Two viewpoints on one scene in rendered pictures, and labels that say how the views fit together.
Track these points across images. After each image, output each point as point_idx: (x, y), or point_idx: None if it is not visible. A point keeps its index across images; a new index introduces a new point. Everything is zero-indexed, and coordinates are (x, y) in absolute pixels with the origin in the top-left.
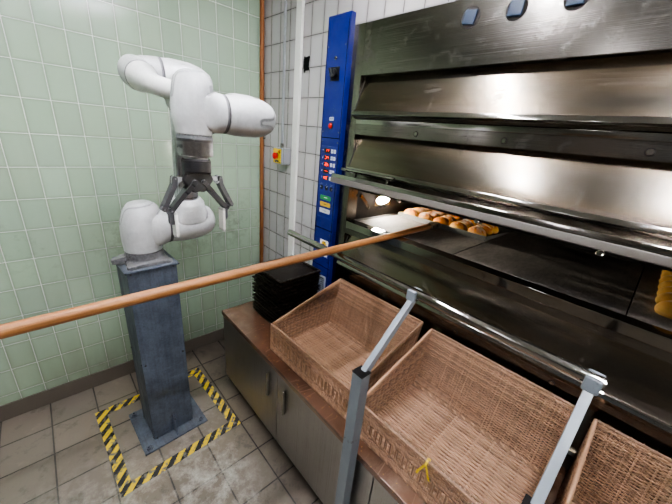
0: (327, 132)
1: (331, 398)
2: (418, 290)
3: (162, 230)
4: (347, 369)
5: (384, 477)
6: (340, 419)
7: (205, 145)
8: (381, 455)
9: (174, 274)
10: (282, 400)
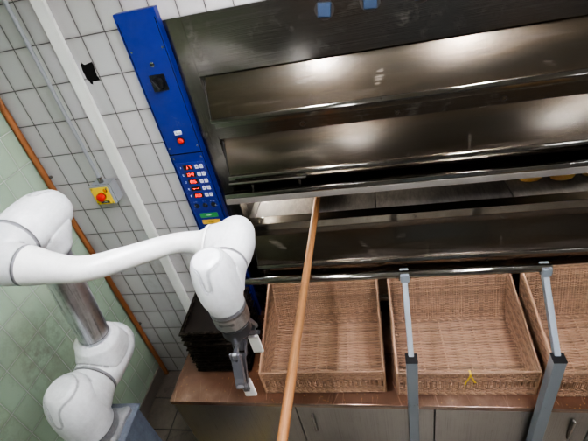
0: (178, 148)
1: (364, 387)
2: (408, 271)
3: (108, 391)
4: (342, 353)
5: (444, 403)
6: (381, 395)
7: (247, 306)
8: (430, 393)
9: (141, 417)
10: (314, 422)
